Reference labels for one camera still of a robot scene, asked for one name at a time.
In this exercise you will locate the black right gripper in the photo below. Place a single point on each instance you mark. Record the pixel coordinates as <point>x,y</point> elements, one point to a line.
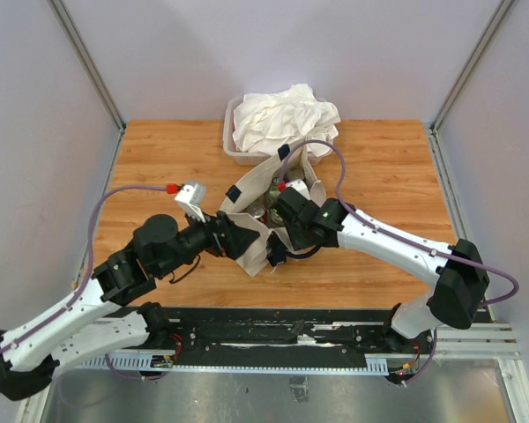
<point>297,243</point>

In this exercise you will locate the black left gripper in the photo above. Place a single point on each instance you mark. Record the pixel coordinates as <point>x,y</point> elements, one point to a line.
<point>226,237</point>

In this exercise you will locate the cream canvas tote bag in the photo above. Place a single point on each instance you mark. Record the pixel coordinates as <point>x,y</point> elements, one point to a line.
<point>247,204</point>

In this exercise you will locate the clear glass bottle green cap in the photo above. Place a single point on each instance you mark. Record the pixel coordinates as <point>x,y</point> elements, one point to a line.
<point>273,190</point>

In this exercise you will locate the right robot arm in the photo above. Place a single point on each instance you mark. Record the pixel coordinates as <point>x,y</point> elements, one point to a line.
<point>454,274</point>

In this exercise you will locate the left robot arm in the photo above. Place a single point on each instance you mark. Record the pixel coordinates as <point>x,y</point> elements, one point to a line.
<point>67,334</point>

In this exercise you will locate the red soda can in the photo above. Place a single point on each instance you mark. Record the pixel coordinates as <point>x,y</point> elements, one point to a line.
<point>257,211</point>

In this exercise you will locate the white plastic basket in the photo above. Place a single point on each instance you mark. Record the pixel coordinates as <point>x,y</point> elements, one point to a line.
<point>233,141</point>

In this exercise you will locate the white crumpled cloth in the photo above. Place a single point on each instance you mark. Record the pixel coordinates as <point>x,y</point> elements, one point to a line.
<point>286,119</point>

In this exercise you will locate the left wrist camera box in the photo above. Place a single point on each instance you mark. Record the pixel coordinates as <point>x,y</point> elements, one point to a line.
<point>189,196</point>

